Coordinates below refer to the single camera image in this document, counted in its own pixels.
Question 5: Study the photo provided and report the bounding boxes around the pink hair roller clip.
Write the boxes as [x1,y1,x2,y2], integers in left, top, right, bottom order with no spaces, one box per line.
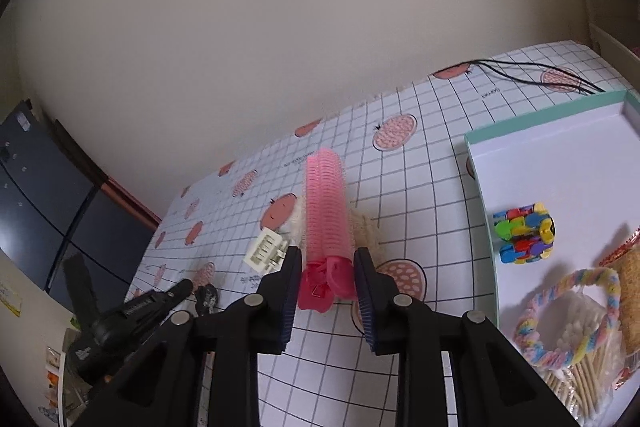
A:
[297,149,360,314]

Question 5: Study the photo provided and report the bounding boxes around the bag of cotton swabs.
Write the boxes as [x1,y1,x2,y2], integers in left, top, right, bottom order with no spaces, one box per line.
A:
[540,294,631,420]

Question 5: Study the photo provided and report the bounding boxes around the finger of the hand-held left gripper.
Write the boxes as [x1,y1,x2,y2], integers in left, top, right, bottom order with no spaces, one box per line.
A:
[122,278,194,334]
[62,252,102,325]

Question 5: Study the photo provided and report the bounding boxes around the stack of paper packets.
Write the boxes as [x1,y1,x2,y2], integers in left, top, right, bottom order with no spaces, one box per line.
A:
[39,329,93,425]

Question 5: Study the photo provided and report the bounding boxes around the black cables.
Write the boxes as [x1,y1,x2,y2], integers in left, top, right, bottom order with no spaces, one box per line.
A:
[470,59,607,96]

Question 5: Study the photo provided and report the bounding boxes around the dark cabinet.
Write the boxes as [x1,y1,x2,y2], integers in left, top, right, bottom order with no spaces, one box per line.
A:
[0,99,161,310]

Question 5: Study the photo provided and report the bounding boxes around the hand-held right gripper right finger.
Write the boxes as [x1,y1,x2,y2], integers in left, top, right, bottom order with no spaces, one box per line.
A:
[353,248,581,427]

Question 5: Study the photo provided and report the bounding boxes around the brown snack packet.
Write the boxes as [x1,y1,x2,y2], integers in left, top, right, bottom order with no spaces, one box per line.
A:
[599,227,640,338]

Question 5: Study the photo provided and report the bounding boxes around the cream lace scrunchie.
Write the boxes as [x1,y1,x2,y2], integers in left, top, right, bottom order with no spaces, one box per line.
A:
[289,197,388,264]

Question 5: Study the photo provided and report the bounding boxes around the grid printed tablecloth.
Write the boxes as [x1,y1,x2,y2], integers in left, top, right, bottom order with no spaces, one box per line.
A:
[122,39,640,427]

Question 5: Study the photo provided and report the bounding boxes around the yellow paper note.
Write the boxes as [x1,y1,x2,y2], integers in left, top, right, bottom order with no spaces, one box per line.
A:
[0,282,24,319]

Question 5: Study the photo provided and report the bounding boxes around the teal box tray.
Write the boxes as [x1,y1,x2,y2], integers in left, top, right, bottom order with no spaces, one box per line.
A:
[462,89,640,427]

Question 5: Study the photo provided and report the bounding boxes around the pastel rope ring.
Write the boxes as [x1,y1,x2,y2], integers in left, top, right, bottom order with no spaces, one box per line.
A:
[515,268,623,368]

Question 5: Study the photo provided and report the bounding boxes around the multicoloured fidget chain toy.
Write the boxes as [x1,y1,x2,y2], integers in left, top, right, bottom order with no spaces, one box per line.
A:
[492,202,556,265]

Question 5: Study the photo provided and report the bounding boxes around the cream claw hair clip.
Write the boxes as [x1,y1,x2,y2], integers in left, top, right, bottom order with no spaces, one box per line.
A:
[243,229,291,278]

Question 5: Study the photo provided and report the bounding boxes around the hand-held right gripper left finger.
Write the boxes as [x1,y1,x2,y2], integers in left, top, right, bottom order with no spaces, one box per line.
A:
[70,247,303,427]

